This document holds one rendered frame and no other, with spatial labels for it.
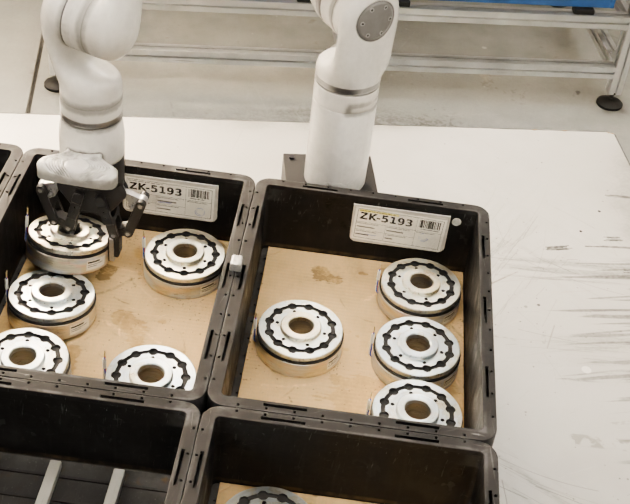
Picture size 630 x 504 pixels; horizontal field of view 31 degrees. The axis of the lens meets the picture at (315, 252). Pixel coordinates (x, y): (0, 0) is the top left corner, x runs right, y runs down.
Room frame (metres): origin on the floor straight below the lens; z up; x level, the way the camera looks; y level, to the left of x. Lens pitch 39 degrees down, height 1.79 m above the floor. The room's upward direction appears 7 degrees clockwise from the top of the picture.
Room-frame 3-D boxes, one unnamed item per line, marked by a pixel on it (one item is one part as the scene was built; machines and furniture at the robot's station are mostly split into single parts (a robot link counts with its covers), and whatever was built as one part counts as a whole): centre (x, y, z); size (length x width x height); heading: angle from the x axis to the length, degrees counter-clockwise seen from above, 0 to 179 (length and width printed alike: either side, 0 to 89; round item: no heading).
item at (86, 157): (1.07, 0.27, 1.04); 0.11 x 0.09 x 0.06; 177
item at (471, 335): (0.98, -0.06, 0.87); 0.40 x 0.30 x 0.11; 179
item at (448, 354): (0.98, -0.13, 0.86); 0.10 x 0.10 x 0.01
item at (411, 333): (0.98, -0.13, 0.86); 0.05 x 0.05 x 0.01
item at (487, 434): (0.98, -0.06, 0.92); 0.40 x 0.30 x 0.02; 179
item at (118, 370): (0.88, 0.17, 0.86); 0.10 x 0.10 x 0.01
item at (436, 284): (1.09, -0.14, 0.86); 0.05 x 0.05 x 0.01
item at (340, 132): (1.39, -0.02, 0.89); 0.09 x 0.09 x 0.17; 8
